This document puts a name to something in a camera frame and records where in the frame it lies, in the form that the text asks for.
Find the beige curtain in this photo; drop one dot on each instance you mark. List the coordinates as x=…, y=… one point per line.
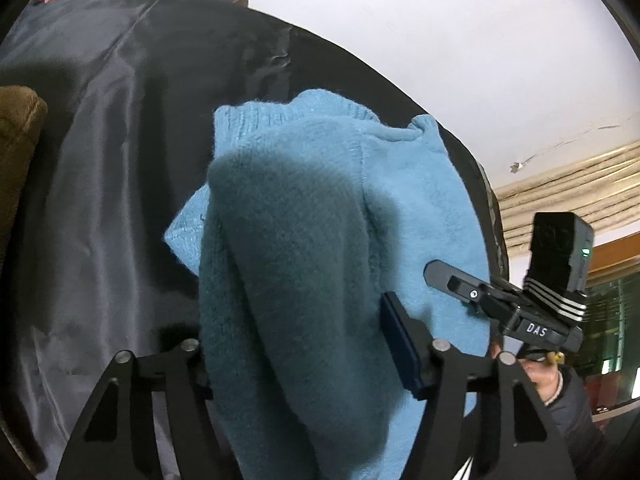
x=560, y=200

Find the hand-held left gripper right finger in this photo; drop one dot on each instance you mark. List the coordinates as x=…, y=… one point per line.
x=400, y=345

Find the brown fleece garment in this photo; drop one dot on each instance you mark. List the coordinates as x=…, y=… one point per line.
x=17, y=135

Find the person's right hand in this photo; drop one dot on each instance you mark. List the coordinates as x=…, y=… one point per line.
x=542, y=380

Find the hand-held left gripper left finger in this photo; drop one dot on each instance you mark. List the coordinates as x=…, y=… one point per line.
x=190, y=375

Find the blue knit sweater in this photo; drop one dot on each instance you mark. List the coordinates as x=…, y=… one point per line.
x=300, y=260

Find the wooden framed glass door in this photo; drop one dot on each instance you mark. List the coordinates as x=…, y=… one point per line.
x=615, y=255

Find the person's right forearm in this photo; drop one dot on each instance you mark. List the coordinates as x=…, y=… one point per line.
x=575, y=420

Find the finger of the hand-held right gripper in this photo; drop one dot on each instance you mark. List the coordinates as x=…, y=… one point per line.
x=450, y=280

